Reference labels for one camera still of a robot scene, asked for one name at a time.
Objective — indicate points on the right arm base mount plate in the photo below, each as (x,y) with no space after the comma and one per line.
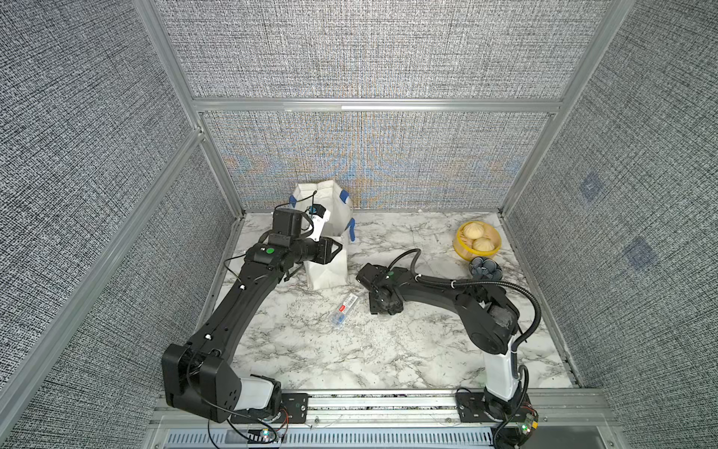
(472,407)

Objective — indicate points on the cream steamed bun far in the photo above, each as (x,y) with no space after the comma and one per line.
(473,230)

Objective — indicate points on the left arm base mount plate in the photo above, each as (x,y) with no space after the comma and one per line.
(288,407)

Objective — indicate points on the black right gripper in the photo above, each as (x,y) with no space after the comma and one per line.
(391,310)

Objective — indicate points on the yellow rimmed wooden steamer basket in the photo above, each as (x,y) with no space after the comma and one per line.
(463,246)

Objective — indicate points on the white canvas bag blue handles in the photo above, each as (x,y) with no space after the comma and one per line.
(341,225)

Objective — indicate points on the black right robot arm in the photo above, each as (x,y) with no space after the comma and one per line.
(490,319)

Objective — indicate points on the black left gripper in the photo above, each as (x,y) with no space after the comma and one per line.
(324,249)

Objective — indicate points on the cream steamed bun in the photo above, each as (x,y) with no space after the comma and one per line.
(483,245)
(473,230)

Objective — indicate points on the cream steamed bun near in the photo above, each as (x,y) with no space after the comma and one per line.
(483,245)

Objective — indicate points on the dark blue patterned bowl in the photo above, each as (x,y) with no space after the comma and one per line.
(485,269)

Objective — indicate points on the compass case red label blue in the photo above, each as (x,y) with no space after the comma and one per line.
(339,316)

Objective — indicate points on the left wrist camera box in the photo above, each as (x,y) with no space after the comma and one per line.
(320,215)

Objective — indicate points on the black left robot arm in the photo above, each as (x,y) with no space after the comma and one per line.
(198,377)

